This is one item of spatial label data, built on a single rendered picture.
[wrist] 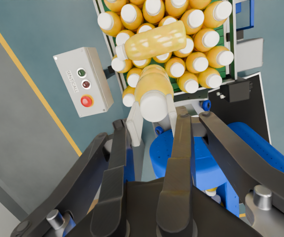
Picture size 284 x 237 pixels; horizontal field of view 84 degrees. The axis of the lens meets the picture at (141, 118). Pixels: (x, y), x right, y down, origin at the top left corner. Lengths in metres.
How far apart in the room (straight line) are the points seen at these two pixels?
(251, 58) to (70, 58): 0.67
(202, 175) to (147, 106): 0.31
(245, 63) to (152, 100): 0.63
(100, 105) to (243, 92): 0.49
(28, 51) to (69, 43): 0.44
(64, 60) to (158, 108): 0.38
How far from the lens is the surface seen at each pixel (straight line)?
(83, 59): 0.51
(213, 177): 0.49
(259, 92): 1.71
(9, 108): 2.37
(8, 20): 2.08
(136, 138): 0.17
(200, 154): 0.52
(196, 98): 0.67
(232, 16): 0.64
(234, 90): 0.64
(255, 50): 0.81
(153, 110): 0.21
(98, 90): 0.51
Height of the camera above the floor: 1.57
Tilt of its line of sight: 66 degrees down
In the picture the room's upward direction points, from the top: 168 degrees counter-clockwise
